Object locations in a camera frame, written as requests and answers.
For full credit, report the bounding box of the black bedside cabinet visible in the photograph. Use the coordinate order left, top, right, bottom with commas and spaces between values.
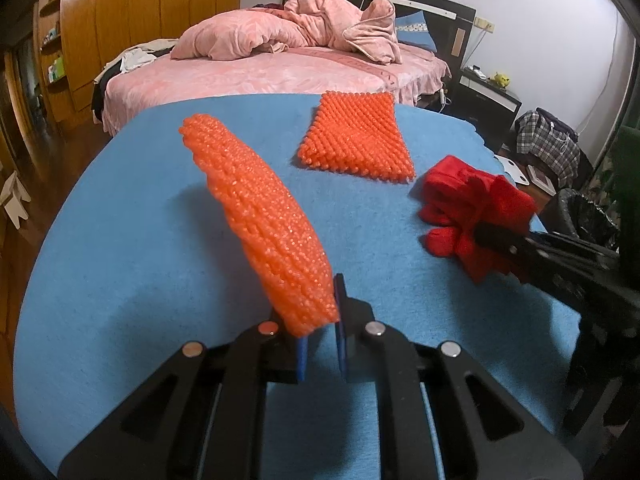
445, 68, 522, 154

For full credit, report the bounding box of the plaid bag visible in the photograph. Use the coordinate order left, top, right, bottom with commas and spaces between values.
514, 107, 582, 188

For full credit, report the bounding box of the flat orange foam net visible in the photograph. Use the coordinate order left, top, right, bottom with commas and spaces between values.
297, 91, 416, 183

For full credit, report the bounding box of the wall power outlet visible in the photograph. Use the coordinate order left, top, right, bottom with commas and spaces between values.
473, 16, 495, 34

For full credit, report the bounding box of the pink crumpled duvet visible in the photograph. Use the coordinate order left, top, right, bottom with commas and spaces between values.
170, 0, 402, 65

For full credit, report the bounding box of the clothes pile on bed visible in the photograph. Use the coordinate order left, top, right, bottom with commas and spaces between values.
93, 38, 178, 84

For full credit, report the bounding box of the bed with pink sheet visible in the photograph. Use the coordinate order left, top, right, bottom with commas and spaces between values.
94, 44, 451, 136

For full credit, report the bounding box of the blue embroidered pillow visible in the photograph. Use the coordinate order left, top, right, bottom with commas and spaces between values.
395, 10, 437, 53

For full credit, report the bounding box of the yellow plush toy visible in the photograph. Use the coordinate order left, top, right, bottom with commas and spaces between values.
491, 73, 510, 89

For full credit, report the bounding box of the red cloth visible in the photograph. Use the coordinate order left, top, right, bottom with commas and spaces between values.
419, 155, 536, 283

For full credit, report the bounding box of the black bed headboard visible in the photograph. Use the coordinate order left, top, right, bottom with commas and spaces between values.
281, 0, 476, 82

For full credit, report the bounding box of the blue felt table cloth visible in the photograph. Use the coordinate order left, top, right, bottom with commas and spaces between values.
14, 94, 578, 470

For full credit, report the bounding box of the black bin with liner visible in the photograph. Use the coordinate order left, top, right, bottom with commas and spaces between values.
538, 188, 620, 252

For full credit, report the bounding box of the orange foam net sleeve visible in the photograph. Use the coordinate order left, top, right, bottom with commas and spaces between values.
179, 114, 340, 337

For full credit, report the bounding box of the wooden wardrobe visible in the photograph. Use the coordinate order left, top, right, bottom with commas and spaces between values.
0, 0, 244, 131

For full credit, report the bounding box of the white bathroom scale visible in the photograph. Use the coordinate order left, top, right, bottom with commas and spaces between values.
495, 155, 529, 186

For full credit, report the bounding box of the patterned dark curtain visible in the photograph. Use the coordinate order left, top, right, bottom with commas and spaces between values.
587, 39, 639, 226

